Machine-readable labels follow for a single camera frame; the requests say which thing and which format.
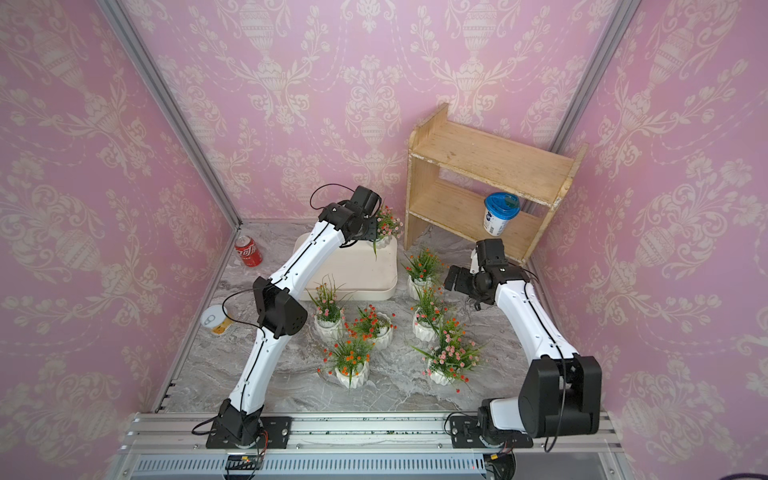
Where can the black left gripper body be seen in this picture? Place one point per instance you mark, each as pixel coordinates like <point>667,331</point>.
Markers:
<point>368,228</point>

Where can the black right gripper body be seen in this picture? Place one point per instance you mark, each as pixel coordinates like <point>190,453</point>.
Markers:
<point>469,283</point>

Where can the red flower pot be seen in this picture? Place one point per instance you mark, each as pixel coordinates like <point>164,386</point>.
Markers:
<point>372,326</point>

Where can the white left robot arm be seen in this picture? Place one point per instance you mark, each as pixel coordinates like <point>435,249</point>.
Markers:
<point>281,315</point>

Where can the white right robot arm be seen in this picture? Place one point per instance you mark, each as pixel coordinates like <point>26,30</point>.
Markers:
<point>561,393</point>

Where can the white plastic storage box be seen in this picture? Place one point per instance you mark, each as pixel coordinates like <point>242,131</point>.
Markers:
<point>361,272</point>

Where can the blue lidded white cup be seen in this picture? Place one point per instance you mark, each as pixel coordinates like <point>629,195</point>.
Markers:
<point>500,208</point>

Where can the orange flower pot back-right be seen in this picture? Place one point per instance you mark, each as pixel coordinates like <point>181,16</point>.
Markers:
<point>423,269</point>

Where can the pink flower pot mid-right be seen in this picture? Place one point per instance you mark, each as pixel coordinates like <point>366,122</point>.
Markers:
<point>428,313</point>

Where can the large pink flower pot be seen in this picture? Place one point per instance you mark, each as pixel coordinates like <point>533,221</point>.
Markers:
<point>453,357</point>

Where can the wooden two-tier shelf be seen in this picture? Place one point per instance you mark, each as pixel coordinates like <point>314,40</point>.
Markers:
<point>438,144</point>

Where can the red cola can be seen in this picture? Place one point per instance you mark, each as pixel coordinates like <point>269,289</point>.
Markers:
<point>248,251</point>

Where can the orange flower pot front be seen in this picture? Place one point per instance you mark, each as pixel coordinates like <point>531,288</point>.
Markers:
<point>348,360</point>

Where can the white yellow can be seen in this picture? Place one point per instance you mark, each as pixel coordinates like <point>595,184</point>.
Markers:
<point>215,319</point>

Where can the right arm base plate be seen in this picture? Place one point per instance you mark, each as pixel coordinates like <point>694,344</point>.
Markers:
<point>465,432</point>

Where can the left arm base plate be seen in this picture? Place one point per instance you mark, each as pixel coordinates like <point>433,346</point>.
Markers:
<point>274,433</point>

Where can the aluminium mounting rail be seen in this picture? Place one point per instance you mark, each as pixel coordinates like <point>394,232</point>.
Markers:
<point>374,445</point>

